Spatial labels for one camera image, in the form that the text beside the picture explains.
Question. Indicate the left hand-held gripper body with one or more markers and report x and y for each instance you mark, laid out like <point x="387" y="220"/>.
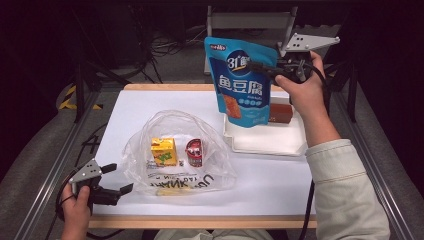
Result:
<point x="85" y="171"/>

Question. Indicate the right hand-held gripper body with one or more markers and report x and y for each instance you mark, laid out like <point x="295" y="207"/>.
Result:
<point x="310" y="41"/>

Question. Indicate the blue snack pouch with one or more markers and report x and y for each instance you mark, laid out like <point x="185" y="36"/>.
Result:
<point x="240" y="90"/>

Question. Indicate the brown rectangular box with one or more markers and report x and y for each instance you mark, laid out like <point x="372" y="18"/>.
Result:
<point x="281" y="113"/>

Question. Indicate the yellow drink carton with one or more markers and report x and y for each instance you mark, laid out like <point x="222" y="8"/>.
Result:
<point x="163" y="150"/>

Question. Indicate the white plastic tray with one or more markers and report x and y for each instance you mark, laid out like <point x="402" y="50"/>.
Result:
<point x="266" y="140"/>

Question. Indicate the clear plastic smiley bag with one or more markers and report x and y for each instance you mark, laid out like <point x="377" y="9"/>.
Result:
<point x="213" y="173"/>

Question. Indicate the person's left hand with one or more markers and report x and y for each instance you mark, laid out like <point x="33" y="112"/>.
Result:
<point x="76" y="213"/>

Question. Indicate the person's right hand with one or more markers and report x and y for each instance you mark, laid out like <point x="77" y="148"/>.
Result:
<point x="308" y="96"/>

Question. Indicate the yellow black floor tape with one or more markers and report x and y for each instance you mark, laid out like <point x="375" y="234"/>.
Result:
<point x="66" y="100"/>

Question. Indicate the red round can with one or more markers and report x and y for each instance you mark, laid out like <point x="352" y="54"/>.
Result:
<point x="194" y="156"/>

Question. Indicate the person's lap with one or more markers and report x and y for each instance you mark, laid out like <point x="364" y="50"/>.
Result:
<point x="213" y="235"/>

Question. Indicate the white table mat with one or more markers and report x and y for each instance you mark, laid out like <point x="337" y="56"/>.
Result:
<point x="266" y="186"/>

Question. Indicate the aluminium frame rail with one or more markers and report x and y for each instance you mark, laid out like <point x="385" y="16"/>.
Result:
<point x="373" y="166"/>
<point x="70" y="143"/>

